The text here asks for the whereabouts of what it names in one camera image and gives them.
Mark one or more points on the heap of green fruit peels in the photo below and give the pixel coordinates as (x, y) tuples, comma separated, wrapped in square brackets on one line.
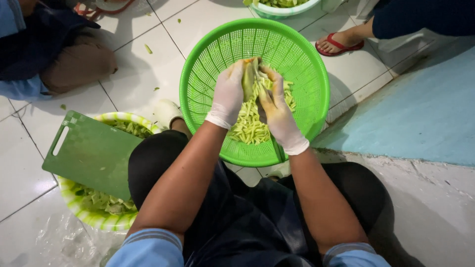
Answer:
[(104, 202)]

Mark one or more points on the red flip-flop sandal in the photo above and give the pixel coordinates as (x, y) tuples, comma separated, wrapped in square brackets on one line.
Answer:
[(339, 47)]

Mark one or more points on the person's left fingers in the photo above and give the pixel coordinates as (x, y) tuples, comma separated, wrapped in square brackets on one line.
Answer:
[(237, 76)]

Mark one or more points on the green plastic colander basket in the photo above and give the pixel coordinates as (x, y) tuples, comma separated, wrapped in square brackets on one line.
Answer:
[(282, 48)]

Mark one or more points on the person's right fingers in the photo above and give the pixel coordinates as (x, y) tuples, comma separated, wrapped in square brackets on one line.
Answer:
[(268, 87)]

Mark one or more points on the green striped bowl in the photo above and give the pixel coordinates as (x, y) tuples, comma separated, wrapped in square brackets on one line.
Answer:
[(107, 218)]

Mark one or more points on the white green-rimmed bowl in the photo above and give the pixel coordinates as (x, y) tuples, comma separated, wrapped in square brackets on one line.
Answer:
[(282, 8)]

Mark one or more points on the knife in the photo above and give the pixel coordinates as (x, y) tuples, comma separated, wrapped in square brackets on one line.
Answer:
[(261, 83)]

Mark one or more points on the person's right hand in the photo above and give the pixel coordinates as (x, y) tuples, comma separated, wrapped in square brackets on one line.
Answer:
[(279, 118)]

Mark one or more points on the person's left hand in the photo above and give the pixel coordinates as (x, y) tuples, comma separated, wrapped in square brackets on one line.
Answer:
[(227, 97)]

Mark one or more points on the peeled yellow-green mango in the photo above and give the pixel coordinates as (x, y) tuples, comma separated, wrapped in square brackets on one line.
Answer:
[(248, 79)]

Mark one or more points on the white shoe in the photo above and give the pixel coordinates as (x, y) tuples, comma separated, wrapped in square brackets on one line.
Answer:
[(279, 171), (167, 113)]

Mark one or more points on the green plastic cutting board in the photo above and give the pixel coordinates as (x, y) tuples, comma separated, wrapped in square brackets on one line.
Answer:
[(91, 155)]

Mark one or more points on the dark blue apron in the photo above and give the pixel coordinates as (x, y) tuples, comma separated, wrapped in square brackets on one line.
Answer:
[(252, 230)]

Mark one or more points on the clear plastic bag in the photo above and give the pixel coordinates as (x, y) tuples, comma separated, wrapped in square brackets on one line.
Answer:
[(70, 241)]

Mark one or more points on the pile of green mango strips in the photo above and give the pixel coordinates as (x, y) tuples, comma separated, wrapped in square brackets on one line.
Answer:
[(249, 126)]

